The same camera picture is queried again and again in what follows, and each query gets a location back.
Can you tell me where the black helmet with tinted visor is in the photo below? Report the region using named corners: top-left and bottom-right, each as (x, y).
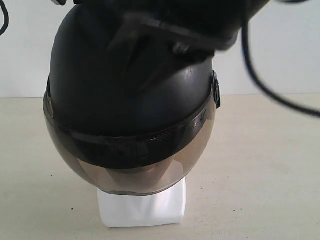
top-left (43, 3), bottom-right (218, 196)

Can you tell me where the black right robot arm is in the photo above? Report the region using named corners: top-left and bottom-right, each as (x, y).
top-left (128, 0), bottom-right (268, 51)

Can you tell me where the white mannequin head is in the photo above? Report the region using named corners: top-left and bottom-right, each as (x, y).
top-left (96, 159), bottom-right (187, 229)

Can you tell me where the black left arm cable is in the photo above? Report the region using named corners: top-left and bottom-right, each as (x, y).
top-left (0, 0), bottom-right (12, 36)

